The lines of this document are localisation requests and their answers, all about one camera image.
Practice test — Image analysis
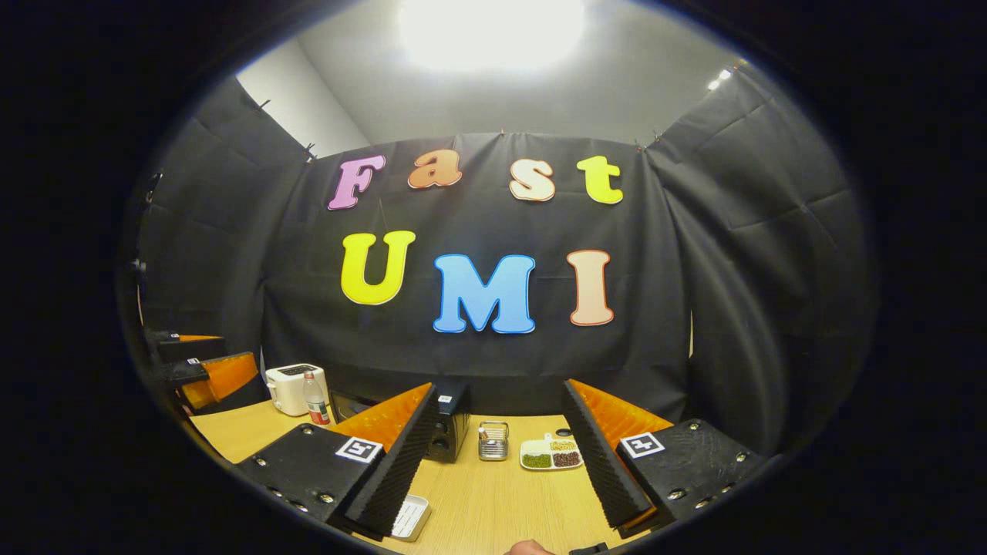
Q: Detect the large ceiling light panel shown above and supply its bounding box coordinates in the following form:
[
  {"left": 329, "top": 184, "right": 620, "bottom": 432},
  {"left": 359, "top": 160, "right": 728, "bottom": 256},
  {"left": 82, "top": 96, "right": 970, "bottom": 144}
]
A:
[{"left": 397, "top": 0, "right": 587, "bottom": 75}]

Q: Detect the black backdrop cloth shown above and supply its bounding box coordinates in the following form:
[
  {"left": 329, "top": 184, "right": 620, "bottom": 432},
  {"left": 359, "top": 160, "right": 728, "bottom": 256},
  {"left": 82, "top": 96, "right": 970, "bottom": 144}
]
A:
[{"left": 135, "top": 62, "right": 876, "bottom": 456}]

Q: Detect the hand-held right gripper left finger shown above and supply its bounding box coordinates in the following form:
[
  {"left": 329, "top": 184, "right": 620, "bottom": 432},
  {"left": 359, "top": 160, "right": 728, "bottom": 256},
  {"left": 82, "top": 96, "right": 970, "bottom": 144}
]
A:
[{"left": 234, "top": 382, "right": 439, "bottom": 539}]

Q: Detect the black electric oven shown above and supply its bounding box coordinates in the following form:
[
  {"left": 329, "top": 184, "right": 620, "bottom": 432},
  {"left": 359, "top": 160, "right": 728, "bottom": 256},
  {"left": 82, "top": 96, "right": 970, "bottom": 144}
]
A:
[{"left": 332, "top": 383, "right": 471, "bottom": 463}]

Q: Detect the metal wire basket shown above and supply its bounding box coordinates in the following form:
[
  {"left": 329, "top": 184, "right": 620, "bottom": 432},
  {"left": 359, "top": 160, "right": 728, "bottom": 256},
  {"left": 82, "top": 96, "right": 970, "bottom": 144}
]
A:
[{"left": 478, "top": 421, "right": 510, "bottom": 462}]

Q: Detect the white toaster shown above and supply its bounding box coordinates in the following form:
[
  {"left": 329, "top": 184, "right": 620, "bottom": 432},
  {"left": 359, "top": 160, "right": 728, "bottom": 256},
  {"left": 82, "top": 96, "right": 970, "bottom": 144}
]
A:
[{"left": 266, "top": 364, "right": 331, "bottom": 417}]

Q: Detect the clear plastic bottle red label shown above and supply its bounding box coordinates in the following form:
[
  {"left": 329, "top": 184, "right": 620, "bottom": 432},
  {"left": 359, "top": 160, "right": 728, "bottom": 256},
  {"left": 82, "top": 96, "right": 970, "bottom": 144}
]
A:
[{"left": 303, "top": 372, "right": 332, "bottom": 426}]

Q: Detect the white rectangular plate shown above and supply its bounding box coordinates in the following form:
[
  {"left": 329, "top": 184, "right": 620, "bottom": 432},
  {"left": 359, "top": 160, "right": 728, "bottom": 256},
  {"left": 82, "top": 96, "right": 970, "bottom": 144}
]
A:
[{"left": 389, "top": 495, "right": 432, "bottom": 542}]

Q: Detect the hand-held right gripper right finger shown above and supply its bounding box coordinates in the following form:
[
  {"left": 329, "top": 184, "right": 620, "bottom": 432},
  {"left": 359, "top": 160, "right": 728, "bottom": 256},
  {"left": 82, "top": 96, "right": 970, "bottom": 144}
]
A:
[{"left": 561, "top": 378, "right": 772, "bottom": 539}]

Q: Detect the white divided dish of beans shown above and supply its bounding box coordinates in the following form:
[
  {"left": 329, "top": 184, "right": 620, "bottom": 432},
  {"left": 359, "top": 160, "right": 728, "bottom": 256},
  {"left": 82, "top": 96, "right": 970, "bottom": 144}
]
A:
[{"left": 520, "top": 433, "right": 584, "bottom": 471}]

